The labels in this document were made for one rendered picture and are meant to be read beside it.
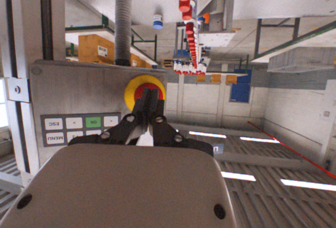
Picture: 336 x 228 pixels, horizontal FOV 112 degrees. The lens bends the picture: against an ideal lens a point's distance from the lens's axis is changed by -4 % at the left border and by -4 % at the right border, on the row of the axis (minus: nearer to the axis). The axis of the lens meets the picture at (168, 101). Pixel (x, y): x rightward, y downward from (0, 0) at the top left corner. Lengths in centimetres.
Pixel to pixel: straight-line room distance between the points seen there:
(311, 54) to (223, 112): 634
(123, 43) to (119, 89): 12
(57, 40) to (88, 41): 160
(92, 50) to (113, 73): 158
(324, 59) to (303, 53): 23
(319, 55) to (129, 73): 212
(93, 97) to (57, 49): 8
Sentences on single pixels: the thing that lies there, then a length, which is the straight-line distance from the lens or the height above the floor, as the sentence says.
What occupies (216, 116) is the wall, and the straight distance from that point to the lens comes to 799.
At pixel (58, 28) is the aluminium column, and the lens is 23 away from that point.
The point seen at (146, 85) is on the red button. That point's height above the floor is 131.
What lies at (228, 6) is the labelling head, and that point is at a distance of 55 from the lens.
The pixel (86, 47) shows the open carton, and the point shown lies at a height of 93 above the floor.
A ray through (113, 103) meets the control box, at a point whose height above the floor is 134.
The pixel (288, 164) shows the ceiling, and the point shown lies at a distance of 565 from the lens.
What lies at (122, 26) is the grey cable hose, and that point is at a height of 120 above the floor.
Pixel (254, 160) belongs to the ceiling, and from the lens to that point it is 510.
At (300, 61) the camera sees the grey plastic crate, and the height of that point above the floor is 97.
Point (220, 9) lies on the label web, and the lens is 52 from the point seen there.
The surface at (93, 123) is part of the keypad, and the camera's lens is 18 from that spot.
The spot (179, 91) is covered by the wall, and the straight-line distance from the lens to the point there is 757.
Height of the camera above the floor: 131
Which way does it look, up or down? 8 degrees up
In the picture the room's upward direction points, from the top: 177 degrees counter-clockwise
